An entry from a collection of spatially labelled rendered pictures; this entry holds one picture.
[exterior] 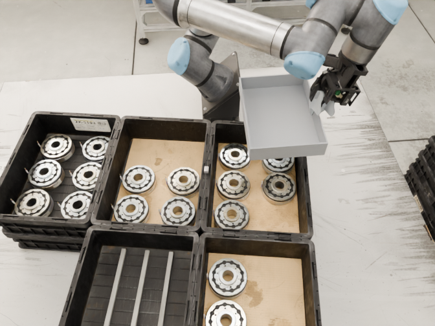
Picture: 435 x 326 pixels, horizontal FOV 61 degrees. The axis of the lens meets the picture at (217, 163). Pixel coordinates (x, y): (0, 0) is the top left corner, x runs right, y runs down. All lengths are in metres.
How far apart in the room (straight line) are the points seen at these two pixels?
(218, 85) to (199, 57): 0.13
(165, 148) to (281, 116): 0.42
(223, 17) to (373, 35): 0.33
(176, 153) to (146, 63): 1.75
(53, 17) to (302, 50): 3.04
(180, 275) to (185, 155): 0.41
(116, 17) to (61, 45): 0.53
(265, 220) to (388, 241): 0.43
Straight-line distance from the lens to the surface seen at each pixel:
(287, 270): 1.07
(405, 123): 2.75
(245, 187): 1.14
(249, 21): 0.85
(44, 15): 3.71
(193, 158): 1.23
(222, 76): 1.39
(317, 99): 1.02
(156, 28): 3.05
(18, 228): 1.21
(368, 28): 0.88
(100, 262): 1.11
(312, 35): 0.82
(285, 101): 1.12
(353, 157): 1.49
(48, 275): 1.29
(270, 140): 1.01
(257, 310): 1.03
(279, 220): 1.13
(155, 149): 1.27
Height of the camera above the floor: 1.82
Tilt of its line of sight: 54 degrees down
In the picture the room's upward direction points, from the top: straight up
